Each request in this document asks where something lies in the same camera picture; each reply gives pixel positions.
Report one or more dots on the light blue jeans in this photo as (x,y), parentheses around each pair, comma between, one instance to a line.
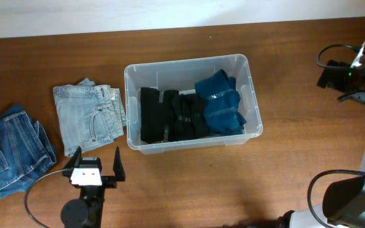
(90,115)

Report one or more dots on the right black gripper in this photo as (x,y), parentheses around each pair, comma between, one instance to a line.
(335,78)

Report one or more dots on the dark blue folded jeans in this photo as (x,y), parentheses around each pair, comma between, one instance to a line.
(26,153)

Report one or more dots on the clear plastic storage bin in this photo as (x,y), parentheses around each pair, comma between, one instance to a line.
(182,76)

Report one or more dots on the black folded garment in bin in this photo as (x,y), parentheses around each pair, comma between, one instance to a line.
(157,115)

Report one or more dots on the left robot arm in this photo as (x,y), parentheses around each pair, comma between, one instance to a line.
(86,210)

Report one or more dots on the black taped cloth bundle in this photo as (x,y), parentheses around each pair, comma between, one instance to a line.
(188,121)

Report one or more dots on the teal blue taped cloth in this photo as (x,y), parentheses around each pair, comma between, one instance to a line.
(221,111)

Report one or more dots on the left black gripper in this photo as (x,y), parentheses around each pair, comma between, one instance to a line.
(107,181)

